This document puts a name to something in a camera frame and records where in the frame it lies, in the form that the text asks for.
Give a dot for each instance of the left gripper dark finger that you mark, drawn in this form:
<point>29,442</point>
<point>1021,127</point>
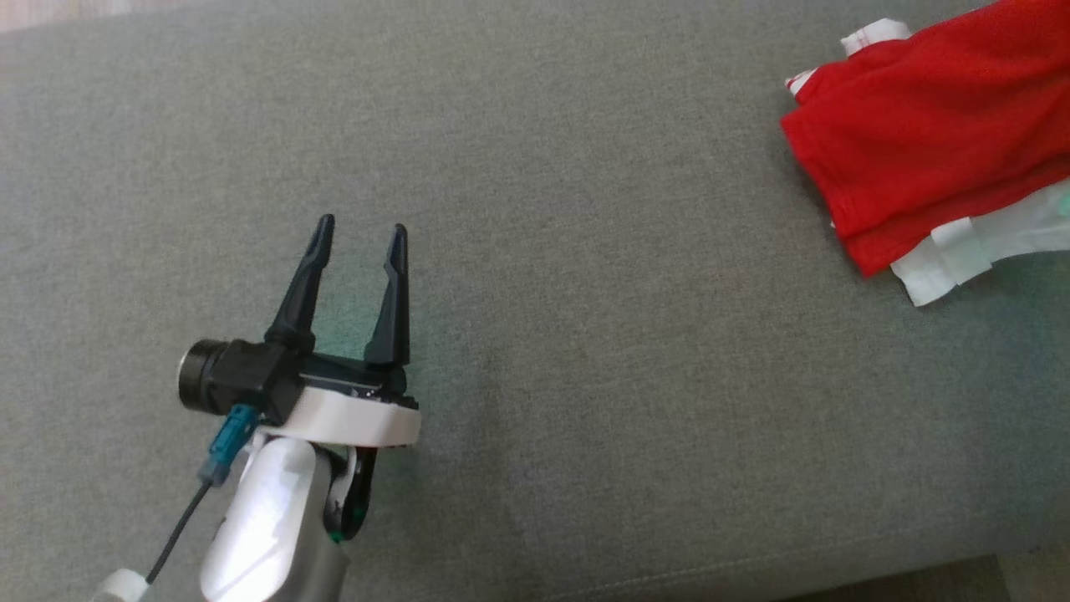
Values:
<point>394,318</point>
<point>301,301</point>

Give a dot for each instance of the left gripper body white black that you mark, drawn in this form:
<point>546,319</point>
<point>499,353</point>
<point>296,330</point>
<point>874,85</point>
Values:
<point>351,414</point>

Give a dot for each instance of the red shirt white striped sleeves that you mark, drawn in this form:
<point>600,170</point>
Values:
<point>919,125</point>

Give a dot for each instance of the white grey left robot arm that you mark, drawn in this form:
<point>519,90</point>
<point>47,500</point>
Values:
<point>267,527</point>

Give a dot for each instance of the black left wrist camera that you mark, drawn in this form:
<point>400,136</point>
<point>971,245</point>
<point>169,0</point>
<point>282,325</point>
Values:
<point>242,376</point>

